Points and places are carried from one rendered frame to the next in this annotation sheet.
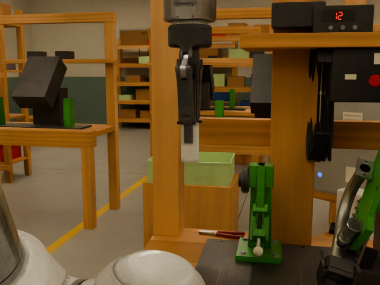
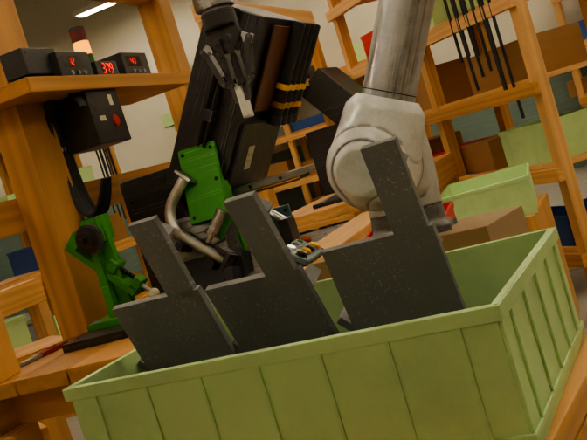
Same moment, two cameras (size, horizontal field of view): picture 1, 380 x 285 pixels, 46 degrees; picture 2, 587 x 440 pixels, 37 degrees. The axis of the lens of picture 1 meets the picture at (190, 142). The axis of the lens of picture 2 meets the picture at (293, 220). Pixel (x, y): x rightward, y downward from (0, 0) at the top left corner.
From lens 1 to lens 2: 1.97 m
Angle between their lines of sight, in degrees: 80
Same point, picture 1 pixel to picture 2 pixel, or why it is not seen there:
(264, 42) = (46, 85)
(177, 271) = not seen: hidden behind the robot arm
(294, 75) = (40, 132)
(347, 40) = (93, 82)
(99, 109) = not seen: outside the picture
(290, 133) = (60, 196)
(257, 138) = (12, 224)
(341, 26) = (79, 71)
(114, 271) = not seen: hidden behind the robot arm
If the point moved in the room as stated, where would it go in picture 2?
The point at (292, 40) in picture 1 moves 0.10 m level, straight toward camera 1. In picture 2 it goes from (63, 83) to (94, 71)
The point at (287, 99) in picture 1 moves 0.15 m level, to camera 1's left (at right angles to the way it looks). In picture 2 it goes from (44, 160) to (19, 163)
